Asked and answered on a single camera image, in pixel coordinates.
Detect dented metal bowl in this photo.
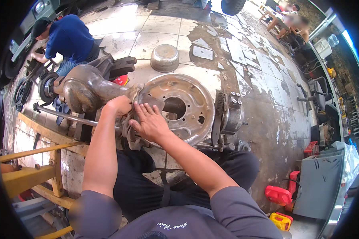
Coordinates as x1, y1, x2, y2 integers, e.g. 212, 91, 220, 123
150, 44, 180, 73

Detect round metal brake backing plate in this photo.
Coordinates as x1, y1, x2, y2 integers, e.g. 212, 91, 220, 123
136, 73, 215, 147

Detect wheel hub with studs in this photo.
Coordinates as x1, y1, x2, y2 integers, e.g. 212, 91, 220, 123
221, 91, 248, 135

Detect red plastic crate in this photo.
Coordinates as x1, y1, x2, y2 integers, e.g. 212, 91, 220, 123
303, 140, 319, 156

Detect yellow fuel can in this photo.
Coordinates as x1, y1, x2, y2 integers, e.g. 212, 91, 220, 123
269, 212, 294, 232

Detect black office chair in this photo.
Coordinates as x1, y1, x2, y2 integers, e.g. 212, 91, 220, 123
296, 76, 333, 118

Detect axle end hub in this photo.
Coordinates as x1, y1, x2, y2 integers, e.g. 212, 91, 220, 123
37, 72, 61, 104

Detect blue sandals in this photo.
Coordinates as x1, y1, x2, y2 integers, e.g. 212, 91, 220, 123
54, 96, 73, 126

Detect long steel axle shaft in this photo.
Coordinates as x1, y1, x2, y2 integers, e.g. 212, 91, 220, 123
33, 102, 124, 131

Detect grey vehicle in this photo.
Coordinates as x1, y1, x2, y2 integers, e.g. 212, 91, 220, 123
4, 0, 61, 79

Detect small metal bearing parts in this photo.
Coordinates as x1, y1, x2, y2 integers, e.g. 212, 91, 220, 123
227, 140, 252, 152

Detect person's legs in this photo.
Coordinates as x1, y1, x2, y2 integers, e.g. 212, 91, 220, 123
113, 147, 261, 222

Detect yellow metal stand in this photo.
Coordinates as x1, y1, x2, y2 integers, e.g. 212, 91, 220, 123
0, 112, 91, 239

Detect clear water bottle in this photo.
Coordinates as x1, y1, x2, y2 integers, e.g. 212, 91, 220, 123
327, 33, 339, 48

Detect wooden table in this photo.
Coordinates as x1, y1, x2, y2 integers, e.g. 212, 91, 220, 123
258, 6, 291, 33

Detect shelf of tools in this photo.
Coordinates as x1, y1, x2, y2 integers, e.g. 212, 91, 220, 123
337, 89, 359, 141

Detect white cooler box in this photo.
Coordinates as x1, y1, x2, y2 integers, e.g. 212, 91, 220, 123
314, 38, 333, 59

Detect red round container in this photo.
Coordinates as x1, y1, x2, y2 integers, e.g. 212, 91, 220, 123
111, 74, 130, 87

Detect person's right hand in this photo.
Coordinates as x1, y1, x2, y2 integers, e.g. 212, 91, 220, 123
129, 101, 171, 143

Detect red fuel can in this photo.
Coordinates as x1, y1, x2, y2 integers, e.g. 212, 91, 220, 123
264, 170, 301, 207

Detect grey rag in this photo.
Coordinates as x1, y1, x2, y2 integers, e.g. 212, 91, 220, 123
119, 83, 166, 151

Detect black brake drum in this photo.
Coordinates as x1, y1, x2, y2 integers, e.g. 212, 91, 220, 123
11, 77, 34, 112

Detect person's left hand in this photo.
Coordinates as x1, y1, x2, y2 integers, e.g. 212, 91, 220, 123
103, 96, 133, 117

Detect rusty axle housing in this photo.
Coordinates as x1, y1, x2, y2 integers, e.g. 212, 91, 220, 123
52, 64, 145, 115

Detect black tyre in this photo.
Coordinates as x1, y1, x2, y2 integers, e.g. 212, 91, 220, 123
221, 0, 248, 16

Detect person's body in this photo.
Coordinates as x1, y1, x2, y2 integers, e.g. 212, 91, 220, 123
68, 186, 284, 239

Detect grey metal cabinet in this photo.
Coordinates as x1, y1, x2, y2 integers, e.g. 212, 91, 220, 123
293, 149, 346, 220

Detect black rubber blocks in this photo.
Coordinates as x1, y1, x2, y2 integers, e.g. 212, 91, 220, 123
108, 56, 137, 80

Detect white plastic bag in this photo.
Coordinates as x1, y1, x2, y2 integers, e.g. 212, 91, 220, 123
331, 141, 359, 192

